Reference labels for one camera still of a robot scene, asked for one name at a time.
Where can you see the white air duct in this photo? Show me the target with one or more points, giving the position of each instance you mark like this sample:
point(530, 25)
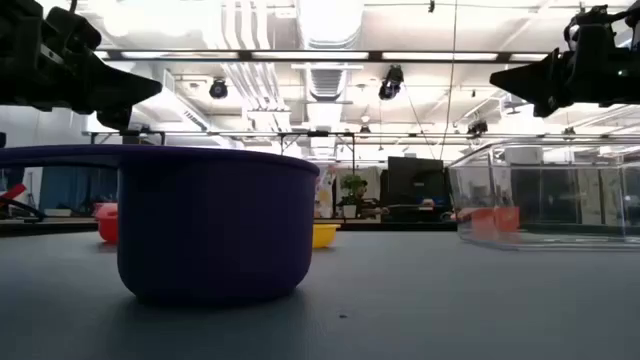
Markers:
point(325, 85)

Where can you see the blue partition panel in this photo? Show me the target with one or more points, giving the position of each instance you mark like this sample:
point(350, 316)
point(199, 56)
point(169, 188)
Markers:
point(75, 187)

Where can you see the red measuring cup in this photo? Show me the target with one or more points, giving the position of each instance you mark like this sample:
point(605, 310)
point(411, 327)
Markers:
point(107, 227)

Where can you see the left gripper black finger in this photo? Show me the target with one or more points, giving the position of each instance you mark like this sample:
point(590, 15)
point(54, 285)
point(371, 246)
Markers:
point(116, 120)
point(110, 85)

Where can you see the orange measuring cup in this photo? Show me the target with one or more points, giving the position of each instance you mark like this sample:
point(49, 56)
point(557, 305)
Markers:
point(492, 220)

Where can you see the person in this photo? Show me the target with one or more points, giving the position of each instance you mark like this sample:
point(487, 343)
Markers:
point(374, 207)

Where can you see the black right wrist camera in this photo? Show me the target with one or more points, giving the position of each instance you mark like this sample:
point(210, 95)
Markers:
point(592, 20)

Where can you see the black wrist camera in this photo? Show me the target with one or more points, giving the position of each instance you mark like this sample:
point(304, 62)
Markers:
point(592, 20)
point(75, 27)

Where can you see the clear plastic basket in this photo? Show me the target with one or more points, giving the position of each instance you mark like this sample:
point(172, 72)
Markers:
point(575, 235)

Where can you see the long light strip bar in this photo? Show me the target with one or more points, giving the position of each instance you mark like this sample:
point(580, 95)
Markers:
point(310, 55)

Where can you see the floral patterned cloth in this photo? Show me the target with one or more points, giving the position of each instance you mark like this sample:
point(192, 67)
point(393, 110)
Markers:
point(326, 192)

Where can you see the black round spotlight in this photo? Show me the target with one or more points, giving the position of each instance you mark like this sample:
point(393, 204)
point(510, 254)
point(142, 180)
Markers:
point(391, 82)
point(477, 127)
point(218, 89)

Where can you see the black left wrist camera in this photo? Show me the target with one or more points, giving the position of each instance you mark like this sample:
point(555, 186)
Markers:
point(75, 27)

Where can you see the black pipe frame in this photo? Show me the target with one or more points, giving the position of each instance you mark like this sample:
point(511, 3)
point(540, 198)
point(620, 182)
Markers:
point(320, 134)

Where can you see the green plant in white pot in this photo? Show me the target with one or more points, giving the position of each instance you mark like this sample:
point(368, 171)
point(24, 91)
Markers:
point(352, 186)

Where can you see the large black monitor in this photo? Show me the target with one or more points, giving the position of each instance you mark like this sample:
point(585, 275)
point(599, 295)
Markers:
point(415, 185)

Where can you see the yellow measuring cup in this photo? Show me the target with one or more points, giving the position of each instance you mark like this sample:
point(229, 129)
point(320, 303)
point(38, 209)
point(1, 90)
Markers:
point(324, 236)

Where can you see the purple measuring cup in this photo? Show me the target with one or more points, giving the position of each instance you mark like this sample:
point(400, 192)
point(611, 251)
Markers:
point(215, 225)

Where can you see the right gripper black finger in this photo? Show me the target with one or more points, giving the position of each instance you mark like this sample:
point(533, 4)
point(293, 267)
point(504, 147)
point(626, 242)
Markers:
point(545, 112)
point(540, 80)

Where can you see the red tag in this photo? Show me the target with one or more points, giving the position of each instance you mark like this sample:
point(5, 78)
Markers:
point(12, 192)

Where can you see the black table border frame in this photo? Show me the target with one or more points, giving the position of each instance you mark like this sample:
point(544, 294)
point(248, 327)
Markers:
point(50, 226)

